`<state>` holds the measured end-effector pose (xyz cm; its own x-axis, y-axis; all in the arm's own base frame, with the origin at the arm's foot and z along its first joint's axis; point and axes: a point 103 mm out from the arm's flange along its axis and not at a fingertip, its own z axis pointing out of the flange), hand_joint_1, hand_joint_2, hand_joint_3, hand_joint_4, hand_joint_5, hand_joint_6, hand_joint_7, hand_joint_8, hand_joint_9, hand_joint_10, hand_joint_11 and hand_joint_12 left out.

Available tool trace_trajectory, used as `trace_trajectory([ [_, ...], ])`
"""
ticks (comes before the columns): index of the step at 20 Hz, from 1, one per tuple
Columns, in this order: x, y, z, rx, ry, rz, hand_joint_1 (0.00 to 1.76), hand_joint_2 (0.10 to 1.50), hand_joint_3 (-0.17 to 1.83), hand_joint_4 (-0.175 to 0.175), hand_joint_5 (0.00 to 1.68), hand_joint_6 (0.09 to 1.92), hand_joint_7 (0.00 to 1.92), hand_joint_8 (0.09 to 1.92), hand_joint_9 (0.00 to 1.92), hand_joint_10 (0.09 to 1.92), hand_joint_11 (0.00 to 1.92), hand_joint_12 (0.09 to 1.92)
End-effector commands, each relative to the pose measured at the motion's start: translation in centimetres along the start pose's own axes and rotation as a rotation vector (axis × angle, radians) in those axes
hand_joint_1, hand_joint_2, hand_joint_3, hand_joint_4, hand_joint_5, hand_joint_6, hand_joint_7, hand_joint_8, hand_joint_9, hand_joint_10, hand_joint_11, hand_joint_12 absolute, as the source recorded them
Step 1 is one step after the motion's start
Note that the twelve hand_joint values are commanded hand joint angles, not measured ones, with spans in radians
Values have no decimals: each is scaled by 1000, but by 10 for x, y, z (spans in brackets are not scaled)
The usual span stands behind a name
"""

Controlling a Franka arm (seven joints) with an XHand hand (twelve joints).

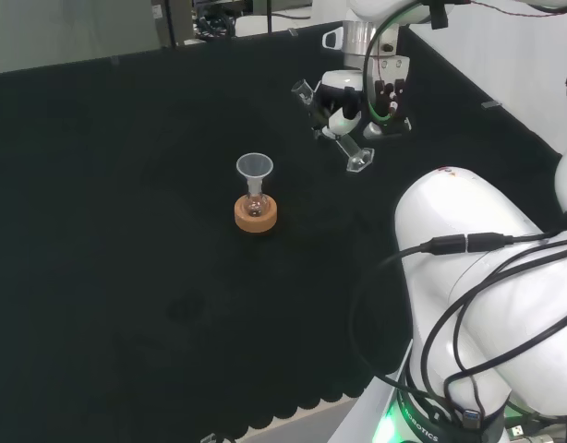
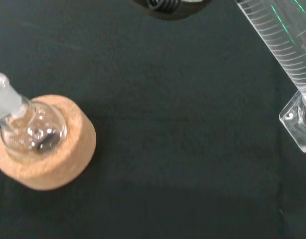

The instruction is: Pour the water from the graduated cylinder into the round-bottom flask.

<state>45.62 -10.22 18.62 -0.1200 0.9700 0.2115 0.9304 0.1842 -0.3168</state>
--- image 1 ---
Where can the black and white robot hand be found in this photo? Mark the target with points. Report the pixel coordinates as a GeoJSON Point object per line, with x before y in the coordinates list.
{"type": "Point", "coordinates": [341, 99]}

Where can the clear graduated cylinder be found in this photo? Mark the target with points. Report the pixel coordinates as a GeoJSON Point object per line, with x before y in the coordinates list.
{"type": "Point", "coordinates": [353, 154]}

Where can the clear round-bottom flask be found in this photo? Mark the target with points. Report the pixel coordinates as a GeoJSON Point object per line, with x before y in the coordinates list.
{"type": "Point", "coordinates": [255, 205]}

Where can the clear plastic funnel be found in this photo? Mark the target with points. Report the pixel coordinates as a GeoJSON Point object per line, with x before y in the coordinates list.
{"type": "Point", "coordinates": [255, 167]}

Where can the black bench cloth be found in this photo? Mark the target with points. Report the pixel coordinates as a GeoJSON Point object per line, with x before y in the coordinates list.
{"type": "Point", "coordinates": [126, 231]}

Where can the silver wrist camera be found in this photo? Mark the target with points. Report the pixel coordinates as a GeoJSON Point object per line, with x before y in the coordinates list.
{"type": "Point", "coordinates": [375, 131]}

